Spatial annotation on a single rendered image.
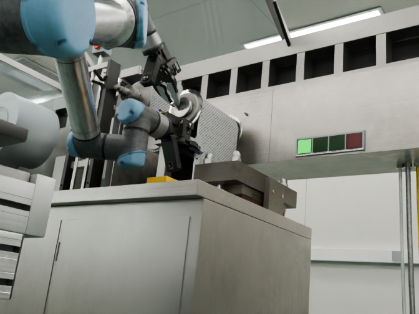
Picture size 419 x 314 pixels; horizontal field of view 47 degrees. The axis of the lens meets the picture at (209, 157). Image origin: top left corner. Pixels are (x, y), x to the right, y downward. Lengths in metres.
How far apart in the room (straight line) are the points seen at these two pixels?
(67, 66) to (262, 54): 1.02
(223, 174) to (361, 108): 0.56
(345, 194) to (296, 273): 2.66
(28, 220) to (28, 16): 0.28
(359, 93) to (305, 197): 2.67
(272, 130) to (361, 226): 2.37
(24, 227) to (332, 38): 1.44
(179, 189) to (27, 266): 0.63
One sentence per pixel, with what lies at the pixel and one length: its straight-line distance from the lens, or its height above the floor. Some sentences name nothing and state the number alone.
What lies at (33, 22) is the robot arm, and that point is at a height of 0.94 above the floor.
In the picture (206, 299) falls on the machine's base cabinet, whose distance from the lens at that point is 1.20.
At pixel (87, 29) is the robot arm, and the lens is 0.75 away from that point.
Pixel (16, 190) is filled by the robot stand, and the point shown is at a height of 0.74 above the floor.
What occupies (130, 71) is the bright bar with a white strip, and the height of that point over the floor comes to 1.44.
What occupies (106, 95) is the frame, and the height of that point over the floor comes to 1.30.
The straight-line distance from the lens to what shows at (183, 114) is 1.65.
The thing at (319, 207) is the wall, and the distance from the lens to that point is 4.28.
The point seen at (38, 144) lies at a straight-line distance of 2.45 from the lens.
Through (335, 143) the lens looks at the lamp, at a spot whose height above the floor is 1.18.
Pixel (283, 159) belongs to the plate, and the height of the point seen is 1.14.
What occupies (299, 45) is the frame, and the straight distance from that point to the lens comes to 1.96.
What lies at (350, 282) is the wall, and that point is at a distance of 4.09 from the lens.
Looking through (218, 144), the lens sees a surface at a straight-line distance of 1.71.
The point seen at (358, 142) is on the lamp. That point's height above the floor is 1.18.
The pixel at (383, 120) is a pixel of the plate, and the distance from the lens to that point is 1.70.
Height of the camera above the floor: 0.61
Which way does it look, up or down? 17 degrees up
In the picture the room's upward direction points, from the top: 6 degrees clockwise
